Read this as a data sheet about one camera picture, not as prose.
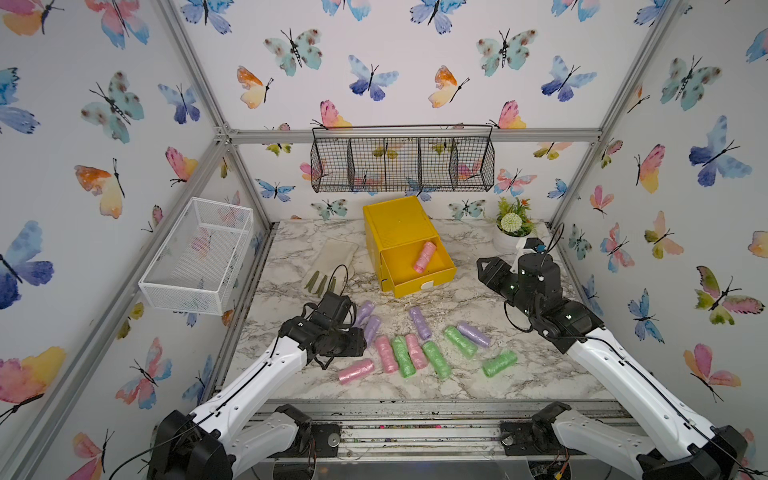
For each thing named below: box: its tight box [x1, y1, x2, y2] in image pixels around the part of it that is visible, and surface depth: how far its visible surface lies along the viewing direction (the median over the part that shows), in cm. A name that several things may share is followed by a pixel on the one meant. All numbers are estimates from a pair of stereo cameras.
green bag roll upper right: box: [443, 325, 479, 359], surface depth 90 cm
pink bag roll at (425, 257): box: [414, 241, 437, 274], surface depth 91 cm
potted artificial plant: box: [492, 197, 534, 254], surface depth 104 cm
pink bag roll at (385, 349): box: [376, 335, 398, 373], surface depth 88 cm
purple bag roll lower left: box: [364, 315, 382, 348], surface depth 93 cm
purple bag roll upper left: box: [354, 300, 376, 328], surface depth 98 cm
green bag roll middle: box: [422, 341, 452, 380], surface depth 86 cm
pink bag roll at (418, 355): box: [405, 333, 429, 370], surface depth 88 cm
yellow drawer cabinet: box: [363, 196, 457, 298], surface depth 91 cm
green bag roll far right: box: [482, 350, 518, 378], surface depth 86 cm
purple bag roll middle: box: [410, 306, 432, 340], surface depth 95 cm
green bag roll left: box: [392, 335, 416, 378], surface depth 86 cm
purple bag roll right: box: [457, 322, 491, 348], surface depth 92 cm
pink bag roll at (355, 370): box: [337, 359, 375, 385], surface depth 84 cm
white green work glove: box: [304, 237, 359, 297], surface depth 111 cm
